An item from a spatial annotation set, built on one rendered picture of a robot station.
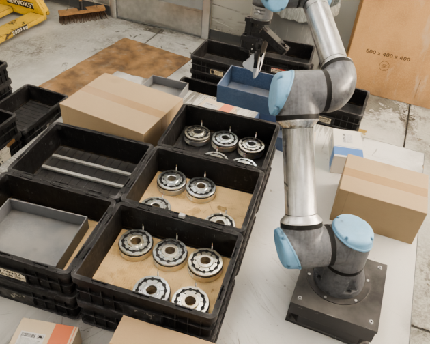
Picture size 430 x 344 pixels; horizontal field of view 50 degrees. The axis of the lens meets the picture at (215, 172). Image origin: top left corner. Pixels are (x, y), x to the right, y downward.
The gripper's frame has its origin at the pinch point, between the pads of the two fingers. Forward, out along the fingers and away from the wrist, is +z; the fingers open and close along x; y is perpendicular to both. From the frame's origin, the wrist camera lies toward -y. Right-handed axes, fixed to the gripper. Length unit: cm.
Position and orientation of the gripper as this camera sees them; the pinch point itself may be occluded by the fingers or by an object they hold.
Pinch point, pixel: (256, 75)
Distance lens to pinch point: 172.2
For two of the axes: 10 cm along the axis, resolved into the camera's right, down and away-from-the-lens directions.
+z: -1.1, 8.3, 5.5
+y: -9.1, -3.0, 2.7
